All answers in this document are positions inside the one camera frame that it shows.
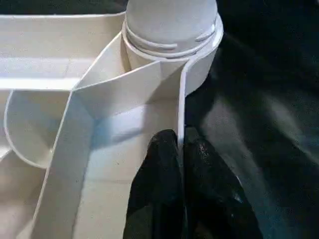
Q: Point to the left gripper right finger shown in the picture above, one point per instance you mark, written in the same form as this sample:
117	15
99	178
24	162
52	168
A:
214	194

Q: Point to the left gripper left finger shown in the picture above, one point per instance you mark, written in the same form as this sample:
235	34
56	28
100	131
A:
157	194

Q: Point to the white plastic table top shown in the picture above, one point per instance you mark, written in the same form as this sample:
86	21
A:
114	139

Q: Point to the white plastic table leg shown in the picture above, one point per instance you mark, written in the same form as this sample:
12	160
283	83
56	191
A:
169	20

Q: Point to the black work mat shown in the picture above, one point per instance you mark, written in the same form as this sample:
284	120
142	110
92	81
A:
269	124

